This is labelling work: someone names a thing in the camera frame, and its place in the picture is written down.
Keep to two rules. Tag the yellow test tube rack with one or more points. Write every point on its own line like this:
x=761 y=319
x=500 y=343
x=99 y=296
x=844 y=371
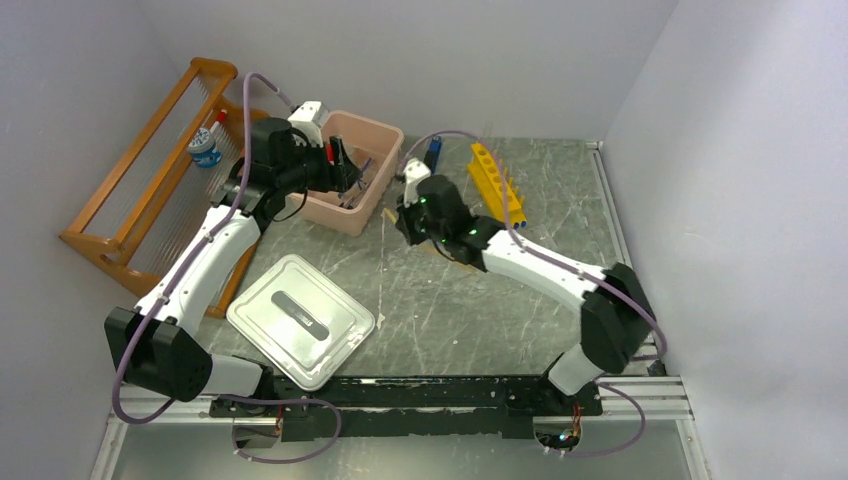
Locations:
x=495 y=191

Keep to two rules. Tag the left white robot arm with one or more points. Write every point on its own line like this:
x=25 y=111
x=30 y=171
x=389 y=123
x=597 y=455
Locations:
x=153 y=344

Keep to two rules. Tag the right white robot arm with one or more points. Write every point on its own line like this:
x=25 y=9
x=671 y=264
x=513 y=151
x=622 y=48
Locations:
x=613 y=313

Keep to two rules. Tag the black mounting rail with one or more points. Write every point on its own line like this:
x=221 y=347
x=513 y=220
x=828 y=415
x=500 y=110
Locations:
x=396 y=406

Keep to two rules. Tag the blue stapler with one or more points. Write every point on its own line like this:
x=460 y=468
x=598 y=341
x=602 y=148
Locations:
x=433 y=153

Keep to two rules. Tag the wooden drying rack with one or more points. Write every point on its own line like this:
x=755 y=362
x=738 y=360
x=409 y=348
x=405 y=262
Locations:
x=150 y=205

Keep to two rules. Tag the white bin lid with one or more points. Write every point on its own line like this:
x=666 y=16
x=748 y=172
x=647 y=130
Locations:
x=300 y=320

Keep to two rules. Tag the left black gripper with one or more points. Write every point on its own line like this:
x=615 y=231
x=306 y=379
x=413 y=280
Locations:
x=337 y=176

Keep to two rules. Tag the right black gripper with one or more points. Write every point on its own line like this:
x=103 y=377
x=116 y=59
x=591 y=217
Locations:
x=403 y=223

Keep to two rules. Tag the red capped marker pen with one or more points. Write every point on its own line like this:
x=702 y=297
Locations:
x=219 y=120

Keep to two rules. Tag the blue white round container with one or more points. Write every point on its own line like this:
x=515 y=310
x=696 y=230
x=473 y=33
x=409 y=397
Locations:
x=203 y=149

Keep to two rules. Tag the pink plastic bin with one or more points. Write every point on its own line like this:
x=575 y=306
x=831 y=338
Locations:
x=363 y=138

